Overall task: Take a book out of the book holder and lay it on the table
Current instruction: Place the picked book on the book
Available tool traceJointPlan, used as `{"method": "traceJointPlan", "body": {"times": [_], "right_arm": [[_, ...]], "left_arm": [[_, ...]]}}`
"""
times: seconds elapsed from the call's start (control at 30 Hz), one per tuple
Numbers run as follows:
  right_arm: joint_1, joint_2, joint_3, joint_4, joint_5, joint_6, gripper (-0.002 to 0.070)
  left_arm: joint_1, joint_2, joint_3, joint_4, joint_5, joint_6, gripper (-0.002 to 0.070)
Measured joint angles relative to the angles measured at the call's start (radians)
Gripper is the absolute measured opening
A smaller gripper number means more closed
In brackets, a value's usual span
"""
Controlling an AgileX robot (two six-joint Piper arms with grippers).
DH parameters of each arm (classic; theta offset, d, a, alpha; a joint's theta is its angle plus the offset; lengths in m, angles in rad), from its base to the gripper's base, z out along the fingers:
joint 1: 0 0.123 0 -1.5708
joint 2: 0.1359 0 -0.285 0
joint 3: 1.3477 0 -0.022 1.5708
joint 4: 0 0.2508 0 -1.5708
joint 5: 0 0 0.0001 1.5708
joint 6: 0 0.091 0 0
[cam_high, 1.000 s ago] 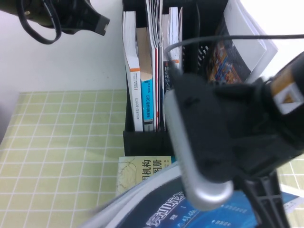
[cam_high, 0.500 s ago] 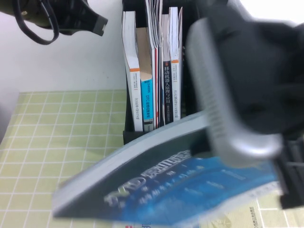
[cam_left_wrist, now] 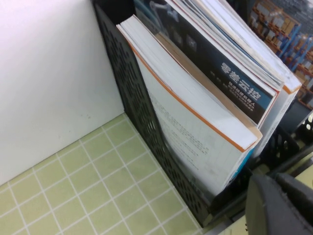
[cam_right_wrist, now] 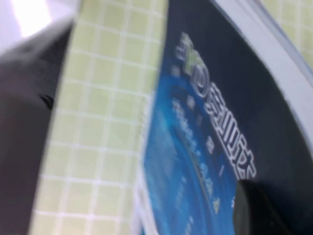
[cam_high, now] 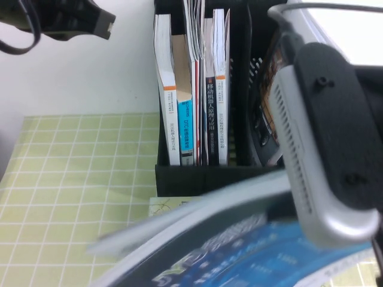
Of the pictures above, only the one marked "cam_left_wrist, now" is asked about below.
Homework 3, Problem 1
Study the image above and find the large yellow-green mechanical design book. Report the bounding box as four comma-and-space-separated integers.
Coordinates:
291, 166, 313, 183

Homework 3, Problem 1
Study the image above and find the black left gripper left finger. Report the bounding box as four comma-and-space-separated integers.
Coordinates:
246, 172, 313, 235

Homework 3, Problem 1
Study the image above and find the black perforated plastic book holder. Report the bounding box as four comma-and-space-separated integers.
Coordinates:
92, 0, 313, 230

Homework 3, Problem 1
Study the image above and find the green white checked tablecloth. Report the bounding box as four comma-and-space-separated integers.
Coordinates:
0, 115, 211, 235

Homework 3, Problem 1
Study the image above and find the blue-spined book with brown pages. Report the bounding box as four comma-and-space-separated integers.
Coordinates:
155, 33, 264, 177

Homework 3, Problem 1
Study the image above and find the thin white-edged magazine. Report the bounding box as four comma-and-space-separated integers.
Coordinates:
168, 0, 286, 90

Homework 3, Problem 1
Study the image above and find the warehouse-photo cover magazine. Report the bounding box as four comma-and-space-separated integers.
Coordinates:
246, 0, 313, 110

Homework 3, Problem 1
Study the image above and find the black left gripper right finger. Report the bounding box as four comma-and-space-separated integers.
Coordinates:
276, 172, 313, 213

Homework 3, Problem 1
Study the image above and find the red-edged dark-cover magazine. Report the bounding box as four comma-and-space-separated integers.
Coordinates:
134, 0, 281, 128

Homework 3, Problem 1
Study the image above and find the thick white orange-banded book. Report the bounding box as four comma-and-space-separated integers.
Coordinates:
116, 14, 263, 196

